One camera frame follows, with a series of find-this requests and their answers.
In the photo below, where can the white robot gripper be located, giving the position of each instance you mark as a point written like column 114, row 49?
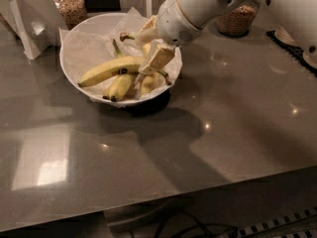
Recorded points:
column 175, row 24

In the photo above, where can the yellow banana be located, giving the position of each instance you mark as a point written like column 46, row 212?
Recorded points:
column 146, row 83
column 119, row 66
column 120, row 86

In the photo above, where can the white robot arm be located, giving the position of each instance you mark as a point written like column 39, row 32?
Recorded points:
column 297, row 17

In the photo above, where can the white round bowl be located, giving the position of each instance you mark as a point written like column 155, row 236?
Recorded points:
column 99, row 27

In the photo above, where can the white paper liner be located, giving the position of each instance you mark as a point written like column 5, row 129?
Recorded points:
column 82, row 50

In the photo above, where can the glass jar of grains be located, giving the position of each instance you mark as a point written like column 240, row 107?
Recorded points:
column 73, row 12
column 237, row 22

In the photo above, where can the left glass jar of grains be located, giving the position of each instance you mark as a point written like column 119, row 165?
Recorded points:
column 73, row 12

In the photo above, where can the white triangular stand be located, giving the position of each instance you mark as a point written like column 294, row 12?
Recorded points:
column 32, row 28

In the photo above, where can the black mat with wooden coasters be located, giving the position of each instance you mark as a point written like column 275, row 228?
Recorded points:
column 281, row 37

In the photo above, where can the black white striped strip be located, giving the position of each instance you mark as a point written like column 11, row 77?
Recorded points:
column 300, row 224

